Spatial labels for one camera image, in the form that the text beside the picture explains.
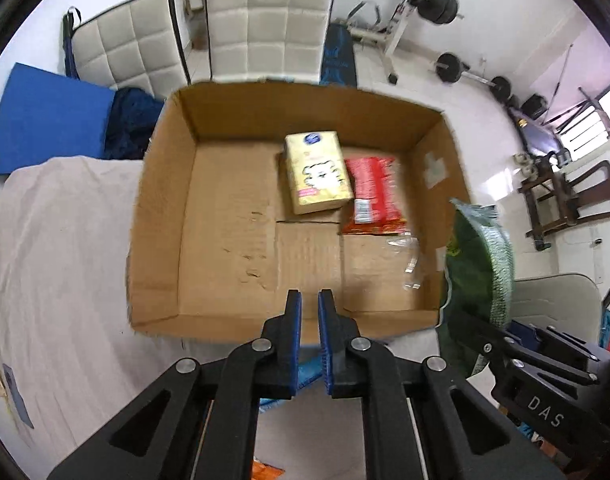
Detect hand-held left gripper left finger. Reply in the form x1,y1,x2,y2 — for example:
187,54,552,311
45,289,303,480

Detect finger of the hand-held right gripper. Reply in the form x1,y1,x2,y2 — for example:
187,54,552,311
505,326,602,386
447,305,526,368

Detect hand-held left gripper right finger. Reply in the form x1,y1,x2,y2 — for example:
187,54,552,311
317,288,572,480

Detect green snack bag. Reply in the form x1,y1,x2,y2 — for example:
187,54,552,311
437,198,516,378

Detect cardboard box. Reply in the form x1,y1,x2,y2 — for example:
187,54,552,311
126,81,478,342

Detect blue woven packet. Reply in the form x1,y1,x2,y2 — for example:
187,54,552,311
259,352,332,413

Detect grey chair seat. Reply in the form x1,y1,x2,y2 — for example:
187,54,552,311
507,272,602,347

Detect clear plastic wrapper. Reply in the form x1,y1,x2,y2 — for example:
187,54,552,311
385,232,430,292

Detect orange packet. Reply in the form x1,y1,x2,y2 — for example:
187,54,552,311
251,459,287,480

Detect red snack packet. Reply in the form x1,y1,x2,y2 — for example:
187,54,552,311
341,156,407,237

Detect yellow tissue pack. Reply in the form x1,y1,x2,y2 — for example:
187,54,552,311
284,130,356,216

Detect dark wooden chair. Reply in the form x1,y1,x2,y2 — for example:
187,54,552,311
516,152,610,252

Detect purple exercise bench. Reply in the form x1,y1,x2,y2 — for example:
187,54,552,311
506,94,572,167

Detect beige bed sheet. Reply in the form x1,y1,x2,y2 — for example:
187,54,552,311
0,156,486,480

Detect dark blue cloth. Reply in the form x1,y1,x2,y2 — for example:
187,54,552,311
104,87,166,161

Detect short barbell with black plates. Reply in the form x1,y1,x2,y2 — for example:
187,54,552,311
434,51,514,102

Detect blue bench pad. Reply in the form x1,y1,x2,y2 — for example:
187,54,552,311
319,22,359,87

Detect small blue card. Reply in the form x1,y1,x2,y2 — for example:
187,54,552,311
2,363,35,430

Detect large white quilted cushion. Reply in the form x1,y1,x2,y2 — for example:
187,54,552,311
203,0,337,84

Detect blue foam mat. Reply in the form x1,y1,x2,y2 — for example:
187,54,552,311
0,62,117,177

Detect white padded chair left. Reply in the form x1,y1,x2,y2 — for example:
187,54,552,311
64,0,192,99

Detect white weight bench frame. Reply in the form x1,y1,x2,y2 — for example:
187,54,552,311
345,0,436,85

